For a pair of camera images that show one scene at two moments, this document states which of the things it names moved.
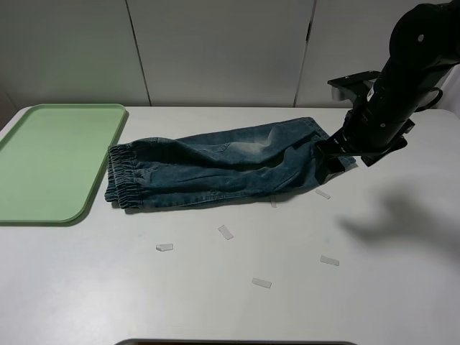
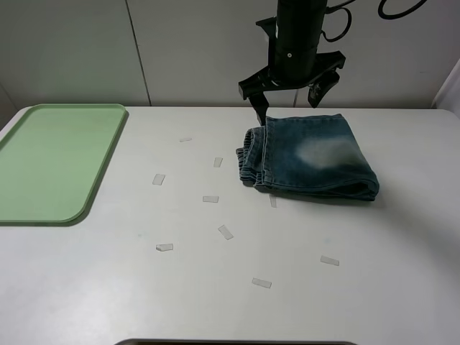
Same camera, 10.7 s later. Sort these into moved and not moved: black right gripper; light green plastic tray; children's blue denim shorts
Moved: children's blue denim shorts; black right gripper
Not moved: light green plastic tray
